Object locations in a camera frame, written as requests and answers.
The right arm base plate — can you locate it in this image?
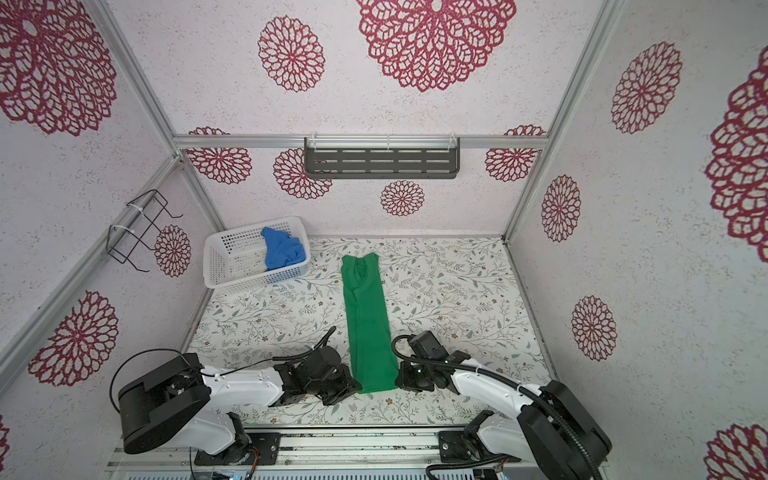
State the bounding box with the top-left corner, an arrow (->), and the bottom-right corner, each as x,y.
438,430 -> 499,464

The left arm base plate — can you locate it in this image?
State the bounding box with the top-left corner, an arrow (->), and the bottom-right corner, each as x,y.
192,432 -> 282,467

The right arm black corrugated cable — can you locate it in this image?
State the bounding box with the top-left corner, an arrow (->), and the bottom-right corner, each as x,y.
391,334 -> 604,480

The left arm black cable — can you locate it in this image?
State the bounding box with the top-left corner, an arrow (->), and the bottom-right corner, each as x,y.
109,326 -> 338,415

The black wire wall rack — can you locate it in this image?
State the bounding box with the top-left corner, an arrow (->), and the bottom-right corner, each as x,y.
104,189 -> 183,273

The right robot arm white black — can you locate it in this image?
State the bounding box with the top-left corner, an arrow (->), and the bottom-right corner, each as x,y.
391,331 -> 612,479

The aluminium front rail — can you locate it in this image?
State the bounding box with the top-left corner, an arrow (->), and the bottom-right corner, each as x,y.
107,425 -> 517,475

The green tank top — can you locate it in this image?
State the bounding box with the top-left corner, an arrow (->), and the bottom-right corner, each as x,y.
341,253 -> 398,394

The grey metal wall shelf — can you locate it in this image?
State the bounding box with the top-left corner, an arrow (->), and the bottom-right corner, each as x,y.
304,137 -> 461,180

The white plastic laundry basket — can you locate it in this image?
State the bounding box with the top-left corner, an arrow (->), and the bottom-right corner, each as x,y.
203,216 -> 311,294

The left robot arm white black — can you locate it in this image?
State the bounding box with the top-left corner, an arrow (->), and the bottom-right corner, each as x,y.
117,346 -> 362,465

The blue tank top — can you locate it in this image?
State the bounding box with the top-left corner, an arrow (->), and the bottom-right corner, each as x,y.
261,227 -> 307,271

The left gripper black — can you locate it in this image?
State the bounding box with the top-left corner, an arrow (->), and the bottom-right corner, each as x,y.
308,364 -> 363,407

